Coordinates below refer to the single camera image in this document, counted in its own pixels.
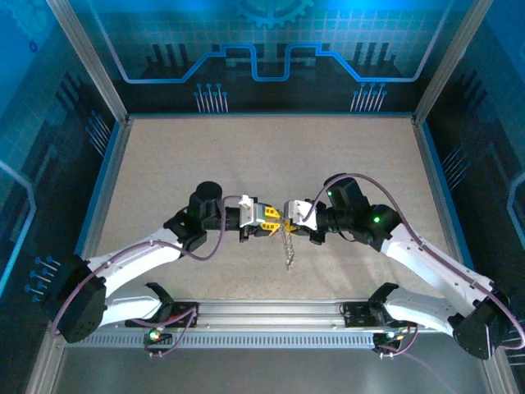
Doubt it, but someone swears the silver keyring chain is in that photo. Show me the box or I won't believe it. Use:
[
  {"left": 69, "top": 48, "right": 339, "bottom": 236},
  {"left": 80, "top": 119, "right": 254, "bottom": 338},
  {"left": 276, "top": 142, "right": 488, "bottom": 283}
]
[{"left": 273, "top": 216, "right": 299, "bottom": 274}]

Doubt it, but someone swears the slotted metal strip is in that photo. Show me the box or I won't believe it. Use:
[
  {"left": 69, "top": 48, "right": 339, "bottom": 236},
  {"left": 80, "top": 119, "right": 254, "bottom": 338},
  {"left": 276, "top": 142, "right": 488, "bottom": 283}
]
[{"left": 65, "top": 331, "right": 378, "bottom": 350}]

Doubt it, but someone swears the small black LED module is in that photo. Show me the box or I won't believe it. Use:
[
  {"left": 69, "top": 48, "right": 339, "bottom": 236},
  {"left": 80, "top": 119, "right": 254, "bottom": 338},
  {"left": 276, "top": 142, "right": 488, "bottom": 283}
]
[
  {"left": 372, "top": 330, "right": 405, "bottom": 350},
  {"left": 143, "top": 327, "right": 173, "bottom": 350}
]

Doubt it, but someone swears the steel front panel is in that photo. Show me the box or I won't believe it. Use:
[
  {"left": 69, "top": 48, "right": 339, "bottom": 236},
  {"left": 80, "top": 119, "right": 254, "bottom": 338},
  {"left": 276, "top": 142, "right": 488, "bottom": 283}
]
[{"left": 48, "top": 330, "right": 500, "bottom": 394}]

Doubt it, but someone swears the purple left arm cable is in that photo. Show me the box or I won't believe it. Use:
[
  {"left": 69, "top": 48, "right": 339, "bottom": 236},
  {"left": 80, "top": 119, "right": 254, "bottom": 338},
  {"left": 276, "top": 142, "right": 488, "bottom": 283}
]
[{"left": 51, "top": 194, "right": 247, "bottom": 338}]

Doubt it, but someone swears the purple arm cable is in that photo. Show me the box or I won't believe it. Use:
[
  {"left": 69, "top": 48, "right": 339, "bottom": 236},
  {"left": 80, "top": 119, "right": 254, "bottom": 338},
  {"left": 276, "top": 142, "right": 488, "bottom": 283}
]
[
  {"left": 305, "top": 172, "right": 525, "bottom": 350},
  {"left": 51, "top": 194, "right": 247, "bottom": 338}
]

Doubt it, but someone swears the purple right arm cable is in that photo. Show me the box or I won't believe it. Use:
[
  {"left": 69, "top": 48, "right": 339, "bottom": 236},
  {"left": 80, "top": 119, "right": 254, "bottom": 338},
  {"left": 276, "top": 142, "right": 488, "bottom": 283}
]
[{"left": 305, "top": 172, "right": 525, "bottom": 350}]

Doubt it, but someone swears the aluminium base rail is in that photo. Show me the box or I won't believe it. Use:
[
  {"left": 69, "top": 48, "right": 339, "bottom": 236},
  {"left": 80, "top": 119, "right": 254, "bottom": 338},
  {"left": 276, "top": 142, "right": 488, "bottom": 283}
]
[{"left": 170, "top": 298, "right": 491, "bottom": 330}]

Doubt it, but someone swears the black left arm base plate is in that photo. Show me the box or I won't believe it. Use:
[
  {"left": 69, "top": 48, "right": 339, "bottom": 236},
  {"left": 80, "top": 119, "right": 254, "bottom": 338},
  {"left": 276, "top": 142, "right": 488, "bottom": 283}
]
[{"left": 125, "top": 301, "right": 201, "bottom": 330}]

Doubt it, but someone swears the aluminium back frame rail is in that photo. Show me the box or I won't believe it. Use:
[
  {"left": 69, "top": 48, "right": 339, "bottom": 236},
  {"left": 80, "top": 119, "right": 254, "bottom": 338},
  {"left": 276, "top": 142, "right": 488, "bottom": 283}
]
[{"left": 127, "top": 111, "right": 416, "bottom": 121}]

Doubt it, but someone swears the blue-edged side frame rail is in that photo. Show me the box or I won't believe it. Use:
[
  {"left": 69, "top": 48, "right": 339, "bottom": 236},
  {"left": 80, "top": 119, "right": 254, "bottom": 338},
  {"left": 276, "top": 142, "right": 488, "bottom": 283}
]
[
  {"left": 24, "top": 117, "right": 133, "bottom": 394},
  {"left": 411, "top": 117, "right": 520, "bottom": 394}
]

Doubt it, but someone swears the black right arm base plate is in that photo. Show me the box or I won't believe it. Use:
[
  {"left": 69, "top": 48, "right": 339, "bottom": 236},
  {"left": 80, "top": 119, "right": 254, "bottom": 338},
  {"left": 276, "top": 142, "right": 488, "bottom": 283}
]
[{"left": 342, "top": 301, "right": 411, "bottom": 329}]

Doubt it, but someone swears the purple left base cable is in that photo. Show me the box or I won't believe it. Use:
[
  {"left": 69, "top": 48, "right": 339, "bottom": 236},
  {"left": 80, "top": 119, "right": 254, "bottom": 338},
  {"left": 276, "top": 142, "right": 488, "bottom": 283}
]
[{"left": 141, "top": 305, "right": 202, "bottom": 359}]

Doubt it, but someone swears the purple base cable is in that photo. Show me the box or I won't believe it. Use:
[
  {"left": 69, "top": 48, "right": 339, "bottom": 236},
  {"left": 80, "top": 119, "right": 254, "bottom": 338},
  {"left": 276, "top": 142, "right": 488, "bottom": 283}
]
[
  {"left": 375, "top": 343, "right": 454, "bottom": 394},
  {"left": 141, "top": 305, "right": 202, "bottom": 359}
]

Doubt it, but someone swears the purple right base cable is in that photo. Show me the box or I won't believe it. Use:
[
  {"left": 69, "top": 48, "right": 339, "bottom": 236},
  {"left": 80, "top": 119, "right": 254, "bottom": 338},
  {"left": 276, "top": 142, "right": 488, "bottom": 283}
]
[{"left": 375, "top": 343, "right": 454, "bottom": 394}]

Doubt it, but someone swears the aluminium frame post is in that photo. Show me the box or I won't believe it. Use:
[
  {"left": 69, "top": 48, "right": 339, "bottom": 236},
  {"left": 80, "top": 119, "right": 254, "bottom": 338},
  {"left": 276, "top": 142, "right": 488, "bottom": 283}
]
[
  {"left": 45, "top": 0, "right": 131, "bottom": 124},
  {"left": 412, "top": 0, "right": 486, "bottom": 126}
]

